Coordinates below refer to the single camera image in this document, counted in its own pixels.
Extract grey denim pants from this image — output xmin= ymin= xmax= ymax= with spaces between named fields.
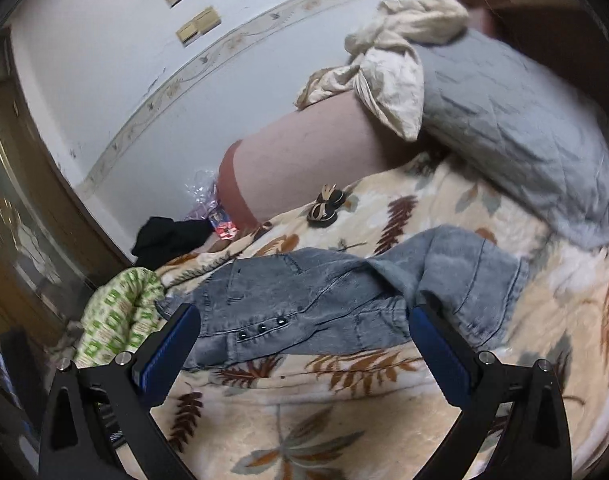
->
xmin=156 ymin=224 xmax=529 ymax=370

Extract green patterned folded quilt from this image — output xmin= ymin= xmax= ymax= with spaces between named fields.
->
xmin=73 ymin=266 xmax=164 ymax=368

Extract floral leaf-pattern blanket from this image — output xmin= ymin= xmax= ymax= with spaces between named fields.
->
xmin=152 ymin=153 xmax=609 ymax=479

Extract wooden glass cabinet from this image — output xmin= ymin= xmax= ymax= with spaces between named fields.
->
xmin=0 ymin=29 xmax=129 ymax=347

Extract black garment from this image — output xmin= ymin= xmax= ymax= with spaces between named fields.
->
xmin=131 ymin=217 xmax=220 ymax=271

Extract red blue snack packet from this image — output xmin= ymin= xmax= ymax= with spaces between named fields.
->
xmin=208 ymin=206 xmax=238 ymax=240

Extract clear plastic bag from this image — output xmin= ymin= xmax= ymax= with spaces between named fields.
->
xmin=185 ymin=170 xmax=220 ymax=220

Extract black beige hair clip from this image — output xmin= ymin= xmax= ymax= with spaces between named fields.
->
xmin=307 ymin=184 xmax=347 ymax=228

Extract cream crumpled cloth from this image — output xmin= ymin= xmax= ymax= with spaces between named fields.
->
xmin=295 ymin=0 xmax=469 ymax=142

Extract beige wall switch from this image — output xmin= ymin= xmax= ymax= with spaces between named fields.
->
xmin=176 ymin=6 xmax=221 ymax=47

